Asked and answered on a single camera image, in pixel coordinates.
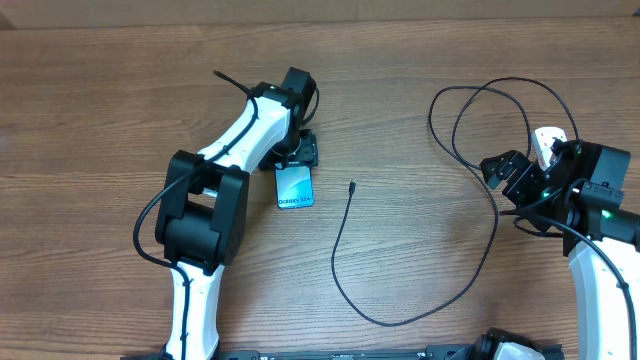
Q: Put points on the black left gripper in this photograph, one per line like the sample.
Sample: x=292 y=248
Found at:
x=303 y=151

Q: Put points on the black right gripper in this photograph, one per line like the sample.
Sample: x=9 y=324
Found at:
x=522 y=173

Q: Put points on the blue Galaxy smartphone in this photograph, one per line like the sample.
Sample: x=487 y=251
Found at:
x=294 y=187

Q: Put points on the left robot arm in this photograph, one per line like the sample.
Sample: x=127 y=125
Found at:
x=203 y=206

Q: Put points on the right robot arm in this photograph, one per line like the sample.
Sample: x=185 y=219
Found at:
x=580 y=194

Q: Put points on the white power strip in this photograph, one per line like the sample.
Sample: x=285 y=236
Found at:
x=542 y=139

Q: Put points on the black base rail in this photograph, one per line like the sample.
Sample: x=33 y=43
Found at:
x=483 y=347

